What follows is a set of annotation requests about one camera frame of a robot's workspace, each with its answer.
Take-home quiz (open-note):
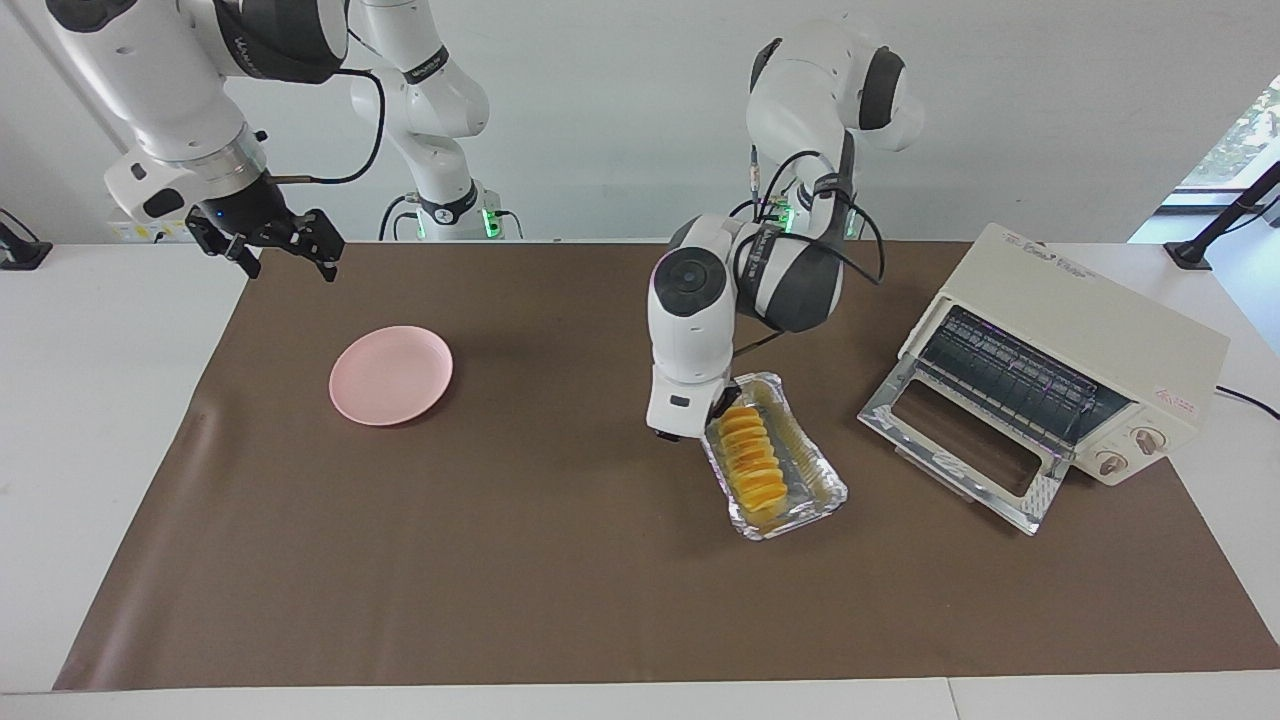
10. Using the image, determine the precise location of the glass oven door, metal frame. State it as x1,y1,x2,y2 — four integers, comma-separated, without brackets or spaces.
858,355,1073,536

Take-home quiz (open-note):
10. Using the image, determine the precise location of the sliced yellow bread loaf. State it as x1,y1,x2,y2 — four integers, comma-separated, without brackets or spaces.
718,405,791,516

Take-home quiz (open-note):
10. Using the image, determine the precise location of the window with greenery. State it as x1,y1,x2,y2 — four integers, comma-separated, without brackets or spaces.
1180,75,1280,191

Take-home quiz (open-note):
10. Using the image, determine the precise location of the white power strip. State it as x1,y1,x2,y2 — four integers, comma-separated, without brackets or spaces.
105,215,201,243

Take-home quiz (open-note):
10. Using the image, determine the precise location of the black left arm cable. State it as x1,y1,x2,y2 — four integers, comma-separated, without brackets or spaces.
735,150,886,359

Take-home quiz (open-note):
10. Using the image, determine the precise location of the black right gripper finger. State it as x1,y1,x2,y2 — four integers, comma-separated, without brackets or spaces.
185,215,263,279
298,210,346,283

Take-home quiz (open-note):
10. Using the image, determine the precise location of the black table clamp stand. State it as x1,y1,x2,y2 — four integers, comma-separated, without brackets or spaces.
1165,160,1280,271

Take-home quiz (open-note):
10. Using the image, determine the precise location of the metal oven rack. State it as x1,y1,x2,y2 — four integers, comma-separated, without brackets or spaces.
925,305,1131,451

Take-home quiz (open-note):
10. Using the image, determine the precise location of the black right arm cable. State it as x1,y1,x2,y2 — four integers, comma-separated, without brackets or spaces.
265,70,388,186

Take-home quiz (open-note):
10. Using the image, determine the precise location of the black oven power cord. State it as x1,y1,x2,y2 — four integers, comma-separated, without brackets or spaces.
1215,385,1280,421

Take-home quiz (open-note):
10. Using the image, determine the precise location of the black right base cable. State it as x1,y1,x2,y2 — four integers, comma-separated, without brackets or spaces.
378,193,423,241

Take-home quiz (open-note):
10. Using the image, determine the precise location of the aluminium foil tray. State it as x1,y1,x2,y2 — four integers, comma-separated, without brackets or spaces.
700,372,849,542

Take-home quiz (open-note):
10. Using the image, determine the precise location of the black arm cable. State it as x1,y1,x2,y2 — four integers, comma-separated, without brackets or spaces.
735,150,886,359
265,70,388,186

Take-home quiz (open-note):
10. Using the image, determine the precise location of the cream toaster oven body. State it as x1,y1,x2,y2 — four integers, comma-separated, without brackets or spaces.
898,222,1231,488

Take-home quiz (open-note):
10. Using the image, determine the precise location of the small black table clamp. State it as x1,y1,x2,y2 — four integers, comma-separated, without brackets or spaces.
0,208,53,271

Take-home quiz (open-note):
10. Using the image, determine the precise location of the brown table mat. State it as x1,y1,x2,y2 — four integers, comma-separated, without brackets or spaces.
52,240,1280,691

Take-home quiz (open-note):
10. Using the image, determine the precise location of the pink round plate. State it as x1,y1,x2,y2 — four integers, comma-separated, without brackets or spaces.
329,326,454,428

